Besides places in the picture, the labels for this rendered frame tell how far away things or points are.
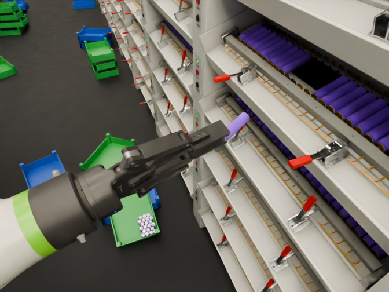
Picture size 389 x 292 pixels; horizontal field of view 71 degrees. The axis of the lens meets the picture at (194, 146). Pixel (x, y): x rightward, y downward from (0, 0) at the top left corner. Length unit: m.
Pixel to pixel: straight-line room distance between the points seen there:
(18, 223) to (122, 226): 1.05
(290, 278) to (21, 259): 0.60
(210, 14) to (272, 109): 0.31
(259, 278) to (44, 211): 0.74
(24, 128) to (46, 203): 1.90
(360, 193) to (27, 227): 0.44
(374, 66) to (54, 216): 0.42
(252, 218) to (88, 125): 1.52
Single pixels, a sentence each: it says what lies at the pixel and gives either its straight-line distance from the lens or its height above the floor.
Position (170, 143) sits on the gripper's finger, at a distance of 0.39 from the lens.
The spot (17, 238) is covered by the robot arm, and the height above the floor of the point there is 0.93.
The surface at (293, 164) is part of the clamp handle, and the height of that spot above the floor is 0.93.
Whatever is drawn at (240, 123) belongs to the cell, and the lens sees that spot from 0.47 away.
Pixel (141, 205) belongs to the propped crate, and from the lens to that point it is 1.43.
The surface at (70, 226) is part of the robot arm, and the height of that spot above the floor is 0.92.
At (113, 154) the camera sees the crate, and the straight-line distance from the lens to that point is 1.81.
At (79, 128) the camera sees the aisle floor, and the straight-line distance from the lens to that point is 2.10.
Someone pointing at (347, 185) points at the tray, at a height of 0.91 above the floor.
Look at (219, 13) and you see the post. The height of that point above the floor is 1.00.
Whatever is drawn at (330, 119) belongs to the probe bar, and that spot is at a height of 0.95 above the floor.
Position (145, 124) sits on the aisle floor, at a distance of 2.00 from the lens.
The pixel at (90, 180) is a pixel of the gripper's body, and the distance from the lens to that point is 0.39.
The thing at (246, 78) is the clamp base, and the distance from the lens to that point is 0.63.
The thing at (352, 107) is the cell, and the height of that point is 0.96.
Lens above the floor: 1.22
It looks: 43 degrees down
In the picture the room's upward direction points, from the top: straight up
